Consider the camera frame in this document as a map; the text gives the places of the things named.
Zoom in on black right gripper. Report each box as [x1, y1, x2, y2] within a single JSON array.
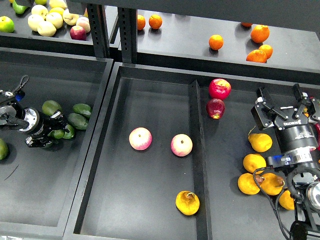
[[251, 83, 320, 153]]

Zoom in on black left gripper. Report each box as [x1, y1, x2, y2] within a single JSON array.
[[23, 107, 70, 148]]

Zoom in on stray green avocado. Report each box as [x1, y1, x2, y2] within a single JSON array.
[[48, 129, 65, 140]]

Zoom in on stray yellow pear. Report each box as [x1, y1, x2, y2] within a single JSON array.
[[175, 190, 200, 216]]

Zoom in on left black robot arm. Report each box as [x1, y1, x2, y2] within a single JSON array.
[[0, 75, 70, 148]]

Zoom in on green avocado centre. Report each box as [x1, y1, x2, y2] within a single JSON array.
[[62, 124, 75, 140]]

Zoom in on green avocado top left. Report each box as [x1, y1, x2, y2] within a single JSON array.
[[41, 100, 62, 116]]

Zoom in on green avocado middle right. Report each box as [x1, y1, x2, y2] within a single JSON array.
[[67, 113, 89, 130]]

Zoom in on green avocado top right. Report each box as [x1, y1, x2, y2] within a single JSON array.
[[72, 103, 92, 119]]

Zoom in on green avocado at edge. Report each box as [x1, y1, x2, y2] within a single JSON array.
[[0, 138, 9, 160]]

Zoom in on yellow pear lower middle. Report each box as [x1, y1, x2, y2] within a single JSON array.
[[260, 173, 285, 196]]

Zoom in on yellow pear lower left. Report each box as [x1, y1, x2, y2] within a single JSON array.
[[237, 173, 265, 195]]

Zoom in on yellow pear lower right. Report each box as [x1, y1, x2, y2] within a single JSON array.
[[278, 190, 295, 210]]

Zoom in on pale yellow pear front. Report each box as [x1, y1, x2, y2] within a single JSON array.
[[37, 21, 57, 37]]

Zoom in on pale yellow pear left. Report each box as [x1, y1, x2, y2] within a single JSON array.
[[27, 14, 45, 32]]

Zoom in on pale yellow pear centre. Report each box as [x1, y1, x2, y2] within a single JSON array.
[[46, 12, 64, 29]]

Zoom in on red chili peppers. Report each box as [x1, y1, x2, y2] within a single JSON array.
[[307, 96, 320, 152]]

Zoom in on black left tray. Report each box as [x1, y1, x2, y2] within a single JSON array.
[[0, 47, 113, 239]]

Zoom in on orange front right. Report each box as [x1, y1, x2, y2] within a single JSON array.
[[246, 49, 267, 63]]

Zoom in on orange right small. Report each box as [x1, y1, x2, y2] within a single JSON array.
[[259, 44, 273, 59]]

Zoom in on bright red apple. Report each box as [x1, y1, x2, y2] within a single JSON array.
[[208, 78, 232, 100]]

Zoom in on dark red apple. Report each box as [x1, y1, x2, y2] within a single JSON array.
[[206, 98, 225, 120]]

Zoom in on large orange top right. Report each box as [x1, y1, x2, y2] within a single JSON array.
[[250, 24, 270, 43]]

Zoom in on pink apple left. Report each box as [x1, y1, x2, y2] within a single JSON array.
[[128, 127, 152, 151]]

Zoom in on pink apple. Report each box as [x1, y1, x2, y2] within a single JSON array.
[[128, 127, 152, 151], [170, 134, 193, 157]]

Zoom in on orange under shelf edge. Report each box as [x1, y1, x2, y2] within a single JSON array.
[[241, 22, 253, 28]]

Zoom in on orange centre shelf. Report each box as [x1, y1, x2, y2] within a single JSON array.
[[208, 34, 224, 51]]

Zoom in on red apple on shelf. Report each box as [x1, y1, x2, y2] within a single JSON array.
[[69, 25, 87, 41]]

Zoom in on green apple left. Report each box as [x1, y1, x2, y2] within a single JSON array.
[[0, 16, 15, 33]]

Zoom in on pink apple right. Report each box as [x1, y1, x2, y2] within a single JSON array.
[[170, 134, 193, 157]]

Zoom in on pink peach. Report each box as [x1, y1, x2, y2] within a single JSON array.
[[76, 16, 91, 33]]

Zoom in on black left shelf post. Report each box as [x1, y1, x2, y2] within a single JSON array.
[[86, 3, 110, 58]]

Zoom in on black shelf post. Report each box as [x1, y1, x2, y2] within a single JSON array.
[[86, 3, 110, 58], [117, 7, 138, 64]]

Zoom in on black right shelf post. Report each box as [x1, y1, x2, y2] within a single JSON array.
[[117, 7, 138, 64]]

